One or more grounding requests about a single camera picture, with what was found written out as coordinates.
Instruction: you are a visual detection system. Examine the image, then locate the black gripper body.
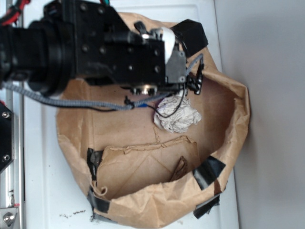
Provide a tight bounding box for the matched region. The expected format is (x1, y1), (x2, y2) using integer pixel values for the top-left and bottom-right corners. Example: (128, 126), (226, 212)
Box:
(104, 21), (205, 95)

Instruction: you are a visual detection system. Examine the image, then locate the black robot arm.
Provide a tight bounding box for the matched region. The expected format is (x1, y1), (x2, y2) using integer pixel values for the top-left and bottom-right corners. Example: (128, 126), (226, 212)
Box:
(0, 0), (208, 96)

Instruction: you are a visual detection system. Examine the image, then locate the crumpled white paper wad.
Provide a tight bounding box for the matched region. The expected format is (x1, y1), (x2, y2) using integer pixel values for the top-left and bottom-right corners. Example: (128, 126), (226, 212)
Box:
(153, 95), (202, 133)

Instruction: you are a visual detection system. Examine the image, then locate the brown paper bag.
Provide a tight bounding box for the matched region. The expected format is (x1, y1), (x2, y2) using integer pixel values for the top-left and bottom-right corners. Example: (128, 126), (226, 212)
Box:
(56, 12), (250, 229)

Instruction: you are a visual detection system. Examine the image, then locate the thin black wire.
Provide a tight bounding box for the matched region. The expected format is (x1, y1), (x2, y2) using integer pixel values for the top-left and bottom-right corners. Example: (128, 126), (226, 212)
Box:
(90, 78), (191, 118)

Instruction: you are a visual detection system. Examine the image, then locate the grey braided cable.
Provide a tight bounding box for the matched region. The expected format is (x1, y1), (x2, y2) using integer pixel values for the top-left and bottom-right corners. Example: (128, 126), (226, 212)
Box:
(2, 53), (204, 112)

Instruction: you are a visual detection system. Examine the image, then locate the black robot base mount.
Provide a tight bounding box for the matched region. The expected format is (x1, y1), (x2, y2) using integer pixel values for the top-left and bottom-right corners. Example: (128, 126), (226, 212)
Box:
(0, 100), (15, 174)

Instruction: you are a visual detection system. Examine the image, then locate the aluminium extrusion rail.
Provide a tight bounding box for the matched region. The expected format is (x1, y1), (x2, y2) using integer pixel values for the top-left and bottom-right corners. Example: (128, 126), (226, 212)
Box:
(0, 89), (25, 229)

